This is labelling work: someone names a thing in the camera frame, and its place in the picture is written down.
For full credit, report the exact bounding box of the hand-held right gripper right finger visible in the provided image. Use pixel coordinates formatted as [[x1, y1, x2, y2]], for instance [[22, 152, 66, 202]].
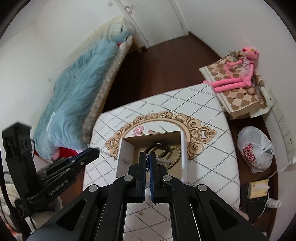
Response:
[[149, 153, 269, 241]]

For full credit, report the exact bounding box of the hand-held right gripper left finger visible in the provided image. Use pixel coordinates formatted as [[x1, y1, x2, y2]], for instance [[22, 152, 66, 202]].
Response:
[[30, 152, 147, 241]]

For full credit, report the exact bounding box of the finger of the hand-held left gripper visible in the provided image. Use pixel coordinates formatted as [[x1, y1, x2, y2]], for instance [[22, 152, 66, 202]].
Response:
[[62, 147, 100, 165], [45, 158, 97, 184]]

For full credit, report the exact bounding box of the cardboard box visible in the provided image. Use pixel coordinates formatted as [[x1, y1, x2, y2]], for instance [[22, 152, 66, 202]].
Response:
[[115, 130, 188, 183]]

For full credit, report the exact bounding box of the red cloth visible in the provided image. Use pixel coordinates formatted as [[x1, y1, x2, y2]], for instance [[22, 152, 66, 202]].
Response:
[[51, 146, 80, 161]]

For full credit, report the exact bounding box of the white grid-pattern tablecloth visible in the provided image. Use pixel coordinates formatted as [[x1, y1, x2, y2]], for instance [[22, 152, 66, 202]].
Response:
[[83, 83, 241, 241]]

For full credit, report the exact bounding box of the ornate beige floral tray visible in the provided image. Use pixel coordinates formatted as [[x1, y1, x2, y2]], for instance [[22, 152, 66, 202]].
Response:
[[105, 111, 217, 161]]

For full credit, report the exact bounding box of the light blue fluffy blanket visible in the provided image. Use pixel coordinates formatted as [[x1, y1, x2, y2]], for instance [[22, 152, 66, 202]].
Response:
[[33, 30, 134, 160]]

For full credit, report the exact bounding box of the beige patterned mattress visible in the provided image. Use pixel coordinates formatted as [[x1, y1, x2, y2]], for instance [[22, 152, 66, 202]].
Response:
[[83, 16, 135, 144]]

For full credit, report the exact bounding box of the white plastic bag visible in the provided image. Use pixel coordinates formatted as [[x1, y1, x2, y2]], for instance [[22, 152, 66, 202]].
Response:
[[237, 126, 275, 174]]

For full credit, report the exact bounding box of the small yellow box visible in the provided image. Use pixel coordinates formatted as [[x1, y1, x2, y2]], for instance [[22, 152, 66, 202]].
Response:
[[247, 179, 270, 199]]

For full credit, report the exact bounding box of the black flat object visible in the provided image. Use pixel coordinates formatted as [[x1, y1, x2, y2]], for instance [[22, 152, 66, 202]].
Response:
[[240, 197, 269, 224]]

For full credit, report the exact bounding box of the white charger plug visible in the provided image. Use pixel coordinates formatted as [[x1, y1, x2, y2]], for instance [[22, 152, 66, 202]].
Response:
[[265, 198, 282, 209]]

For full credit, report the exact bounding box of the cream pillow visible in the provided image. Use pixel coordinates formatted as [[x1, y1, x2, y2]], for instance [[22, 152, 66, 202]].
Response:
[[102, 16, 130, 39]]

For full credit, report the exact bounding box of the pink plush toy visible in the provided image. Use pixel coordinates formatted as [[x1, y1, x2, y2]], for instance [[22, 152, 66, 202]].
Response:
[[203, 47, 260, 93]]

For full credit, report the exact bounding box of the white power strip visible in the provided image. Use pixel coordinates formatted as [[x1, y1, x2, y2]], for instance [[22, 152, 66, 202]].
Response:
[[268, 90, 296, 172]]

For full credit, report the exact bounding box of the white door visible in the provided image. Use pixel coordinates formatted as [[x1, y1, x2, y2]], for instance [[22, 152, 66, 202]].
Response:
[[115, 0, 190, 49]]

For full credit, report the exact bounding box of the black hair tie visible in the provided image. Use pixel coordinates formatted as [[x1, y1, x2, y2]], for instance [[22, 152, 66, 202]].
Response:
[[145, 142, 171, 158]]

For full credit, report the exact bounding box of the wooden bead bracelet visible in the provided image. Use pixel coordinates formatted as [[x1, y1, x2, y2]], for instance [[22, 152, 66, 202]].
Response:
[[162, 145, 182, 170]]

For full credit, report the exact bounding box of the white cable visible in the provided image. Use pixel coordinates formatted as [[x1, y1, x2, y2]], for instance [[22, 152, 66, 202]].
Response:
[[252, 160, 292, 222]]

